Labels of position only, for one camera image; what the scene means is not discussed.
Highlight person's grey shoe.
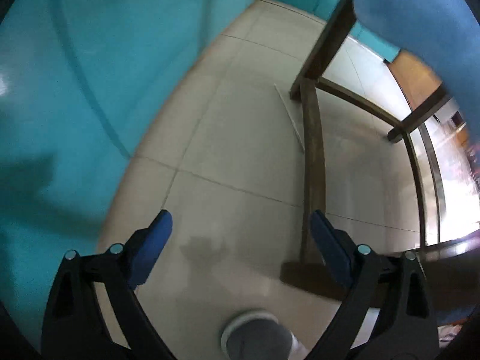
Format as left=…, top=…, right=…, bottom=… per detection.
left=220, top=307, right=297, bottom=360

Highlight wooden framed glass door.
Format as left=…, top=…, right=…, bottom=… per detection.
left=386, top=49, right=451, bottom=121

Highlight blue striped tablecloth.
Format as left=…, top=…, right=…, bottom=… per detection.
left=345, top=0, right=480, bottom=143

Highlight green lower kitchen cabinets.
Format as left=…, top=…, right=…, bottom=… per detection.
left=0, top=0, right=402, bottom=331

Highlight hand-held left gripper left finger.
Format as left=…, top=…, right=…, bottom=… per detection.
left=40, top=209, right=174, bottom=360

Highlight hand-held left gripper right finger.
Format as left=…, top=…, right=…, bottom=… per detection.
left=310, top=209, right=439, bottom=360

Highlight white chopstick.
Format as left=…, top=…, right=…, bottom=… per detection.
left=274, top=83, right=305, bottom=154

